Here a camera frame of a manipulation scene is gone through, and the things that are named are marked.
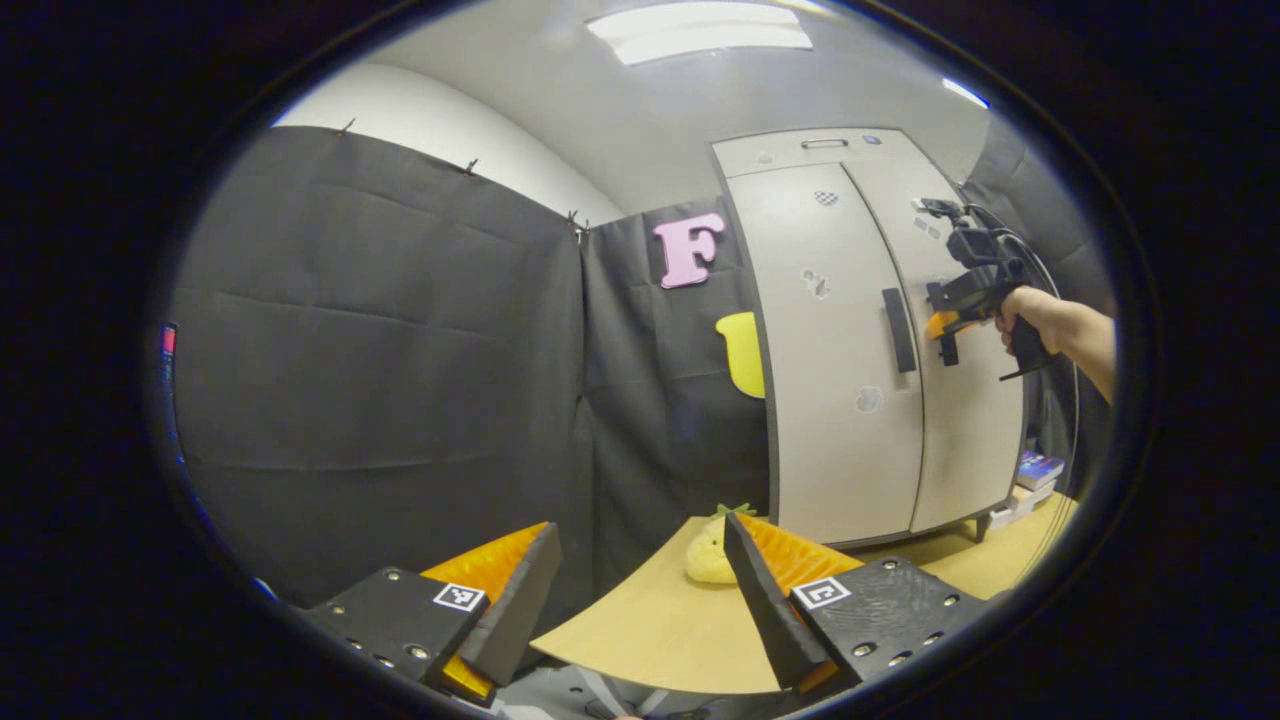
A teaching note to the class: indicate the black backdrop cloth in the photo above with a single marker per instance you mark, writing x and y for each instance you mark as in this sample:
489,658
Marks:
350,380

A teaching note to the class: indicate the large ceiling light panel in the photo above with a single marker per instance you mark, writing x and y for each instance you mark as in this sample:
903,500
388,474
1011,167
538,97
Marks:
700,30

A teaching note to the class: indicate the yellow smiling plush toy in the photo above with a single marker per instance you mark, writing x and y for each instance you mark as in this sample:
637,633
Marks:
705,560

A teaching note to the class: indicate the white double-door shoe cabinet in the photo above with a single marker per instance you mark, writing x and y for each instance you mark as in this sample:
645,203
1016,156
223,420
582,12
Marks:
790,155

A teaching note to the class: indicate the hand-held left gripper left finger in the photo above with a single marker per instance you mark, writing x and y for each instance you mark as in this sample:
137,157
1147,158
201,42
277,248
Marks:
520,610

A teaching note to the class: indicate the white shoe cabinet door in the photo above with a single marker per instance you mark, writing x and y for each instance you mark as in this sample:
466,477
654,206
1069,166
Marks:
830,420
970,450

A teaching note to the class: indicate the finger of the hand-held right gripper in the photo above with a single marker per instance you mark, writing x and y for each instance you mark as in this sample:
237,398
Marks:
942,322

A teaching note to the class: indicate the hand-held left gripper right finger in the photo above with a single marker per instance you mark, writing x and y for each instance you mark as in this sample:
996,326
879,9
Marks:
765,610

